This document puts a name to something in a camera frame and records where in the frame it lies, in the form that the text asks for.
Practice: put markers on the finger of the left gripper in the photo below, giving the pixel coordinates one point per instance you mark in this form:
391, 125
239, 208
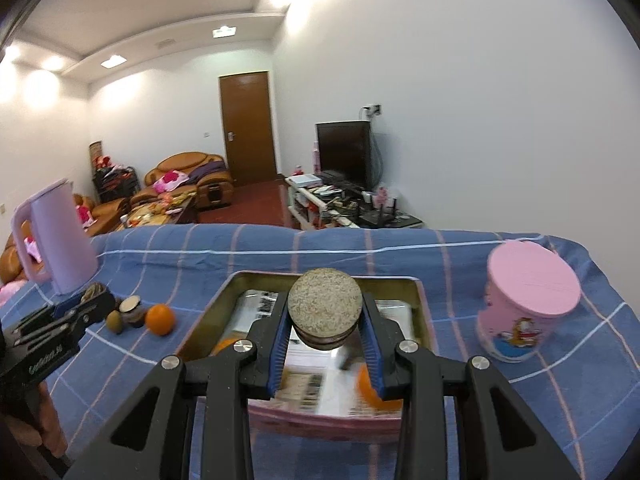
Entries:
97, 304

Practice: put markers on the pink electric kettle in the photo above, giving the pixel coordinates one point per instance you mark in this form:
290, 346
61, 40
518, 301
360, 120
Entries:
69, 260

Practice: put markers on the cut brown cylinder fruit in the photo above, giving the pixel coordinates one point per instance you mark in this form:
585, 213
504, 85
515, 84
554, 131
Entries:
324, 305

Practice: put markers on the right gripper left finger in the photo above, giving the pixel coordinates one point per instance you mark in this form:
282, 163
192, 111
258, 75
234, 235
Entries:
150, 435

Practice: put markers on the blue plaid tablecloth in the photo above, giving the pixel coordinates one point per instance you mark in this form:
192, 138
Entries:
583, 384

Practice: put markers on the black television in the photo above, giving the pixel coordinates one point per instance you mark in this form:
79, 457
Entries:
345, 149

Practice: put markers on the printed paper leaflet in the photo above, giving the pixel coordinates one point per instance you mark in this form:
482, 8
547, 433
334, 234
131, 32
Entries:
316, 383

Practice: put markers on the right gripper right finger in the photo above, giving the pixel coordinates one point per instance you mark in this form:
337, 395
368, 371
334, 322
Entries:
498, 434

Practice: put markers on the green kiwi fruit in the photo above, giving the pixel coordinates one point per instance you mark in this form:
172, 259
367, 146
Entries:
114, 322

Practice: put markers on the dark brown passion fruit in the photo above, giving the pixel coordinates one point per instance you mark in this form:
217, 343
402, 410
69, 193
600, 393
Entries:
93, 293

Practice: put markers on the brown leather sofa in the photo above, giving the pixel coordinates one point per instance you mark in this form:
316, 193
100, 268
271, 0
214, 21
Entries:
204, 174

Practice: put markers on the coffee table with snacks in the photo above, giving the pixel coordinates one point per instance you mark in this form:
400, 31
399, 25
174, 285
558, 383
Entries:
179, 209

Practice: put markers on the pink cartoon lidded cup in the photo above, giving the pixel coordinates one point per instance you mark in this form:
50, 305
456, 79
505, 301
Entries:
529, 290

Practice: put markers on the mottled brown white fruit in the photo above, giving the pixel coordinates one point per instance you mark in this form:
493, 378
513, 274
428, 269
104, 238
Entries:
132, 311

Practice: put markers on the brown wooden door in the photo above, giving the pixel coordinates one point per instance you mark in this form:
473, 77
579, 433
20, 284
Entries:
246, 118

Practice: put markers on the pink rectangular tin box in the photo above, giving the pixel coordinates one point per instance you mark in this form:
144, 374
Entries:
205, 334

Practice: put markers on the orange tangerine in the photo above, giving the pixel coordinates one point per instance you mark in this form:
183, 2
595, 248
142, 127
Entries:
228, 342
160, 320
369, 395

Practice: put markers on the person left hand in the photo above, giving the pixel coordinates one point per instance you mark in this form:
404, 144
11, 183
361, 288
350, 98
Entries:
47, 432

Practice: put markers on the white tv stand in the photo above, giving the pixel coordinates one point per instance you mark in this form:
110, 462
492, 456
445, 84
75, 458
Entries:
313, 205

